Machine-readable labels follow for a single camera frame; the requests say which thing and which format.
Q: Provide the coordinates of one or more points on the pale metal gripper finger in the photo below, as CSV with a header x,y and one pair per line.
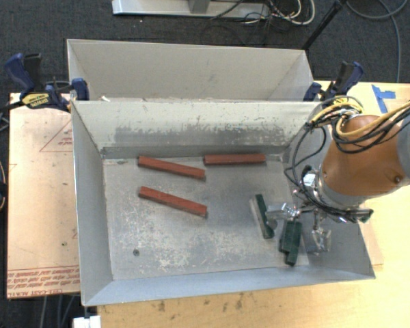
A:
x,y
279,214
317,240

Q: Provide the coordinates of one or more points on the dark green flat block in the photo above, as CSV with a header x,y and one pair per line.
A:
x,y
294,248
285,236
264,217

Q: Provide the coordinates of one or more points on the red-brown flat block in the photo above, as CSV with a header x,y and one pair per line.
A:
x,y
234,159
172,201
171,167

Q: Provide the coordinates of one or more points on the grey metal bin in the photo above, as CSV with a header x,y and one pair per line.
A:
x,y
191,224

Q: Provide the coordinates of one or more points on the brown cardboard board red print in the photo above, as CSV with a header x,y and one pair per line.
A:
x,y
41,197

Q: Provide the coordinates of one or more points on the black cylinder on white bracket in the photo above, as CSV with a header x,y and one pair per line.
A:
x,y
307,168

